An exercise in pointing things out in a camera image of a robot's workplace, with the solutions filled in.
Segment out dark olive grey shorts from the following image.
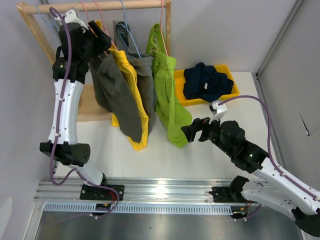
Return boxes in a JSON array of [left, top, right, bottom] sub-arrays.
[[88, 53, 143, 143]]

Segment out lime green shorts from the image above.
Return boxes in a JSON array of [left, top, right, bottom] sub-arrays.
[[146, 23, 192, 148]]

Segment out wooden clothes rack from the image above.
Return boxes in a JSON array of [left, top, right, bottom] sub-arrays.
[[16, 0, 172, 122]]

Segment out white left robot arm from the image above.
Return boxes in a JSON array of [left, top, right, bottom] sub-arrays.
[[39, 20, 111, 200]]

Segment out pink hanger of yellow shorts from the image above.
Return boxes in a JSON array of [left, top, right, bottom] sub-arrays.
[[94, 1, 118, 50]]

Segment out light blue wire hanger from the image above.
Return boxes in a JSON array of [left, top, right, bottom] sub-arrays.
[[35, 3, 58, 39]]

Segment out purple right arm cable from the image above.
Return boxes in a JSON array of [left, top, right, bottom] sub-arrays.
[[218, 94, 320, 222]]

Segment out slotted white cable duct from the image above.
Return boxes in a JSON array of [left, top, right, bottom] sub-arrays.
[[43, 202, 233, 216]]

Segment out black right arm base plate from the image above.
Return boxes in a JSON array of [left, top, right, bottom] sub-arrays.
[[208, 186, 248, 204]]

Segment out light grey shorts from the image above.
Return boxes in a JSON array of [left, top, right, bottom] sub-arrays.
[[113, 20, 157, 133]]

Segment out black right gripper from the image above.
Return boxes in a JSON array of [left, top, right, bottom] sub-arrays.
[[181, 113, 233, 156]]

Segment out pink hanger of green shorts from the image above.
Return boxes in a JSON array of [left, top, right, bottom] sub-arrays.
[[149, 0, 170, 57]]

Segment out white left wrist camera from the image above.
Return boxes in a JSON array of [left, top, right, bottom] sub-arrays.
[[62, 8, 89, 30]]

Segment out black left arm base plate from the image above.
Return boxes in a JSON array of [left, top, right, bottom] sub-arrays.
[[79, 184, 125, 201]]

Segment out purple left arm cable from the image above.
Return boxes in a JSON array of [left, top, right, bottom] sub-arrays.
[[48, 6, 121, 222]]

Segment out blue hanger of grey shorts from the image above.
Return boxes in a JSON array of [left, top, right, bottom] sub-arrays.
[[119, 0, 142, 59]]

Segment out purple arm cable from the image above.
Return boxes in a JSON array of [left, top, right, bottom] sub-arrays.
[[48, 6, 121, 222], [218, 94, 320, 222]]

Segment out navy blue shorts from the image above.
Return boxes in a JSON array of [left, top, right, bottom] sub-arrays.
[[183, 62, 234, 103]]

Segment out yellow plastic tray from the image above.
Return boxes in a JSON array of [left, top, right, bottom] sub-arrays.
[[173, 64, 240, 107]]

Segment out pink hanger of olive shorts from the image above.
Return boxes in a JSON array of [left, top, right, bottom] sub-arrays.
[[79, 1, 108, 56]]

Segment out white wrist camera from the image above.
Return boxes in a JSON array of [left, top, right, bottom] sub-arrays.
[[62, 8, 89, 30], [209, 100, 228, 124]]

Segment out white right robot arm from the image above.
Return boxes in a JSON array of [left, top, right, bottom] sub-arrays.
[[181, 117, 320, 237]]

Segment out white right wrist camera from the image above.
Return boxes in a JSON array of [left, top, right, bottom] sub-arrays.
[[209, 100, 228, 124]]

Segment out yellow shorts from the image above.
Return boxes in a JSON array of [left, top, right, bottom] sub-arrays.
[[94, 20, 150, 152]]

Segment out aluminium mounting rail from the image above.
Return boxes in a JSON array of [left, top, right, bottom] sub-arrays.
[[33, 177, 233, 205]]

